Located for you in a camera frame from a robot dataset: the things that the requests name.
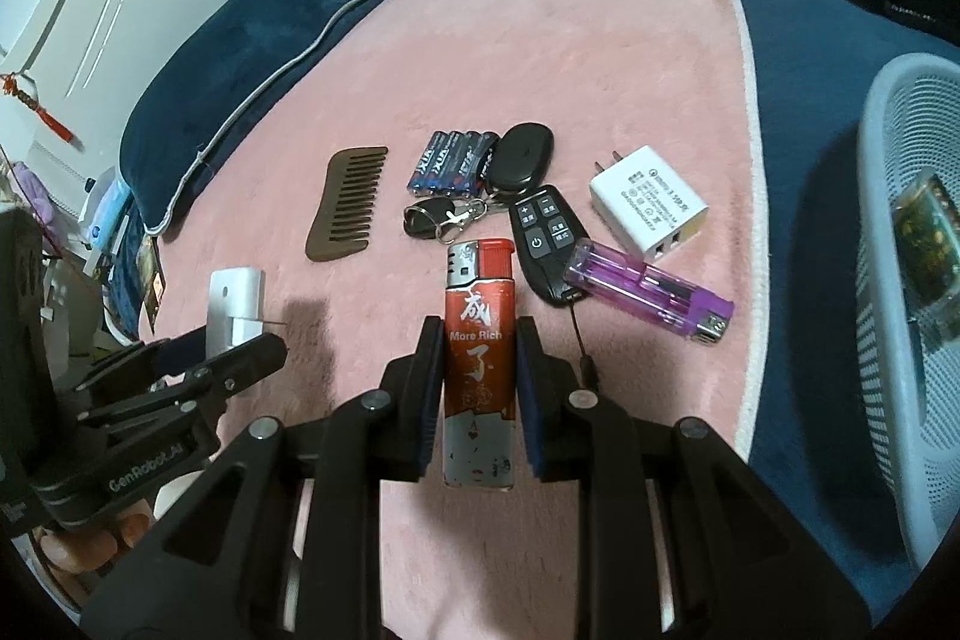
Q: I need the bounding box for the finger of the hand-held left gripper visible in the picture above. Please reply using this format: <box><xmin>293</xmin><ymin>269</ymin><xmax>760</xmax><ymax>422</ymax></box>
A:
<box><xmin>79</xmin><ymin>332</ymin><xmax>290</xmax><ymax>453</ymax></box>
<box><xmin>71</xmin><ymin>325</ymin><xmax>215</xmax><ymax>395</ymax></box>

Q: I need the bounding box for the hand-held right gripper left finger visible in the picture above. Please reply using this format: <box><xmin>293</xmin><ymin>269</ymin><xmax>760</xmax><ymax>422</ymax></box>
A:
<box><xmin>79</xmin><ymin>314</ymin><xmax>443</xmax><ymax>640</ymax></box>

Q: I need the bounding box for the pink blanket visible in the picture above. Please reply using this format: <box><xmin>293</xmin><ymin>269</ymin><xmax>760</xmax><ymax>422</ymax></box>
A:
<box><xmin>139</xmin><ymin>0</ymin><xmax>755</xmax><ymax>640</ymax></box>

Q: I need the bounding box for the brown wooden comb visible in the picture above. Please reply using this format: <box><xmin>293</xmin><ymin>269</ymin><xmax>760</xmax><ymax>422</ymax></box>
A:
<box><xmin>304</xmin><ymin>145</ymin><xmax>391</xmax><ymax>262</ymax></box>

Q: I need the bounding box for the red lighter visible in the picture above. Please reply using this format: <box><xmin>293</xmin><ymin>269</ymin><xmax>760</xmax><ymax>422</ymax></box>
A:
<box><xmin>441</xmin><ymin>239</ymin><xmax>520</xmax><ymax>489</ymax></box>

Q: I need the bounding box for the person's left hand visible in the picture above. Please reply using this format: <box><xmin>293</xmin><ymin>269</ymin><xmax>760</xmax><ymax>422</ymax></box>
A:
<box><xmin>37</xmin><ymin>509</ymin><xmax>155</xmax><ymax>577</ymax></box>

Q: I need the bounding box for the purple plush toy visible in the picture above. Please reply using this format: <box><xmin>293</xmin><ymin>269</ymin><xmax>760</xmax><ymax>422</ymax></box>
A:
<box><xmin>11</xmin><ymin>160</ymin><xmax>59</xmax><ymax>230</ymax></box>

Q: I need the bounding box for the white USB charger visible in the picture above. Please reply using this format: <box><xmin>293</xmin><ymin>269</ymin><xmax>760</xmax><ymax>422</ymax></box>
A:
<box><xmin>589</xmin><ymin>145</ymin><xmax>710</xmax><ymax>259</ymax></box>

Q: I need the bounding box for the black oval key fob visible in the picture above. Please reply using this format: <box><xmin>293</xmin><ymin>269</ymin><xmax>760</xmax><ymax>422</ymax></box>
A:
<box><xmin>484</xmin><ymin>122</ymin><xmax>556</xmax><ymax>196</ymax></box>

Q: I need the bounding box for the light blue tissue pack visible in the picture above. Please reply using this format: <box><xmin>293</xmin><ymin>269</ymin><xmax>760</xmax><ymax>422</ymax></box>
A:
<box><xmin>84</xmin><ymin>175</ymin><xmax>137</xmax><ymax>253</ymax></box>

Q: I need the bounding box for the purple transparent lighter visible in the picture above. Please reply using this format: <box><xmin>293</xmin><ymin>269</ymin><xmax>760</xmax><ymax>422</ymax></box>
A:
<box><xmin>564</xmin><ymin>239</ymin><xmax>736</xmax><ymax>345</ymax></box>

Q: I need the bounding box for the blue battery pack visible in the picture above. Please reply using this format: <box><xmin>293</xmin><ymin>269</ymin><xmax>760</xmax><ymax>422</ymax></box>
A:
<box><xmin>407</xmin><ymin>130</ymin><xmax>500</xmax><ymax>196</ymax></box>

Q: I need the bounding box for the white plug adapter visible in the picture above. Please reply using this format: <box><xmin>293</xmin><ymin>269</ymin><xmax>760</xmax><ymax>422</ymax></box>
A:
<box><xmin>206</xmin><ymin>267</ymin><xmax>267</xmax><ymax>360</ymax></box>

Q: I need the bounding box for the light blue mesh basket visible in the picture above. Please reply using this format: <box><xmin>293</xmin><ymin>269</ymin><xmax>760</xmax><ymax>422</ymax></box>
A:
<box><xmin>855</xmin><ymin>53</ymin><xmax>960</xmax><ymax>573</ymax></box>

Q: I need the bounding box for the red knot tassel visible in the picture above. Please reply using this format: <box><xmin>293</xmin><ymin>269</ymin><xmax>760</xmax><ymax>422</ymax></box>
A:
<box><xmin>0</xmin><ymin>72</ymin><xmax>80</xmax><ymax>146</ymax></box>

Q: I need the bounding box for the blue velvet bed sheet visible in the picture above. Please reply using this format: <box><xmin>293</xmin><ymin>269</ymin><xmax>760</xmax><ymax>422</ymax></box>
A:
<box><xmin>120</xmin><ymin>0</ymin><xmax>960</xmax><ymax>640</ymax></box>

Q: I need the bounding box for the small black key fob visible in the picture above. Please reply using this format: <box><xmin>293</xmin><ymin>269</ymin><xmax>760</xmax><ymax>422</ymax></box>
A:
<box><xmin>403</xmin><ymin>195</ymin><xmax>511</xmax><ymax>244</ymax></box>

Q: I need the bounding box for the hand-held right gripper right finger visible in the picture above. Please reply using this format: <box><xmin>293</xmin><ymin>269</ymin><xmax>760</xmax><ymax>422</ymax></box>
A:
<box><xmin>514</xmin><ymin>314</ymin><xmax>875</xmax><ymax>640</ymax></box>

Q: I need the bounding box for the dark printed packet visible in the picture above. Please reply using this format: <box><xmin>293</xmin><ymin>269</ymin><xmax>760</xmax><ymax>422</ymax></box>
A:
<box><xmin>105</xmin><ymin>216</ymin><xmax>167</xmax><ymax>341</ymax></box>

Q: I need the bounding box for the black remote control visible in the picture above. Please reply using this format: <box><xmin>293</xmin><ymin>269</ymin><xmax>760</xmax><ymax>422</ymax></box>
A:
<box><xmin>508</xmin><ymin>184</ymin><xmax>602</xmax><ymax>395</ymax></box>

